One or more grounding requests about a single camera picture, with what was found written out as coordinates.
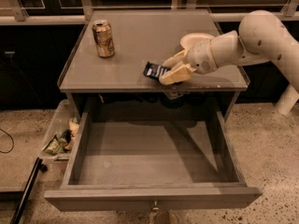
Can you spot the white paper bowl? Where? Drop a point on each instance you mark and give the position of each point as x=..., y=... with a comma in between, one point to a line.
x=189, y=40

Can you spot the green snack bag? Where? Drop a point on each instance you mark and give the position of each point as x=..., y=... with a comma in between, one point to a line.
x=56, y=146

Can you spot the clear plastic bin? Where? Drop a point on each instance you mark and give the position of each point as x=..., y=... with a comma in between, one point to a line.
x=63, y=124

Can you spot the open grey top drawer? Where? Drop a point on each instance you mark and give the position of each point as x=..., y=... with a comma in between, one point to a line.
x=128, y=155

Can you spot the drawer pull knob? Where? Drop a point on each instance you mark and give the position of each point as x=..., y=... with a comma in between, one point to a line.
x=155, y=207

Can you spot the white railing frame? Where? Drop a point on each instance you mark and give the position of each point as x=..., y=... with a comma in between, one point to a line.
x=76, y=10

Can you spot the grey drawer cabinet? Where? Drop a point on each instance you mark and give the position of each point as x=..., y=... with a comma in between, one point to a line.
x=141, y=36

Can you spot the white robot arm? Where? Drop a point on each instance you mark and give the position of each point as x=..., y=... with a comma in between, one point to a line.
x=260, y=37

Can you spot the blue rxbar wrapper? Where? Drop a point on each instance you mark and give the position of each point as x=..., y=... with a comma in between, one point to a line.
x=154, y=71

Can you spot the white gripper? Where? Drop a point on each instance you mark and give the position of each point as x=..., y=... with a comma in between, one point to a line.
x=202, y=58

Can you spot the black metal bar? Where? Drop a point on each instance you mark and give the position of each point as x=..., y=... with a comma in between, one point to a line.
x=38, y=167

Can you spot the gold soda can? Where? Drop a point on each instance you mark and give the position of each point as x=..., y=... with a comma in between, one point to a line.
x=102, y=34

